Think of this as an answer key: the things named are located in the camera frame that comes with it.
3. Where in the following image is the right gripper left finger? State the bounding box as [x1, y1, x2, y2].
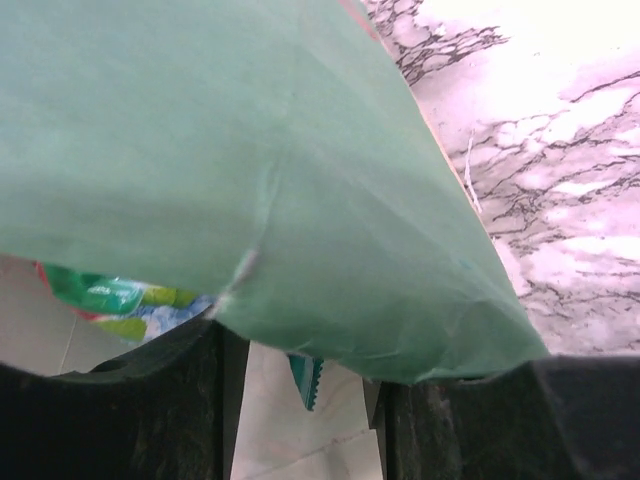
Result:
[1, 318, 249, 479]

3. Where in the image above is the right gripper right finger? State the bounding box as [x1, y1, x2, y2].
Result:
[364, 356, 639, 480]

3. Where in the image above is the yellow green Fox's candy bag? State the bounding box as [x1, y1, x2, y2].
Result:
[35, 262, 216, 344]

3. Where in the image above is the teal Fox's candy bag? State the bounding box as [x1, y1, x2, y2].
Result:
[287, 354, 324, 411]

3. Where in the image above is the green paper gift bag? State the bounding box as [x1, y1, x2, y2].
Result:
[1, 1, 548, 384]

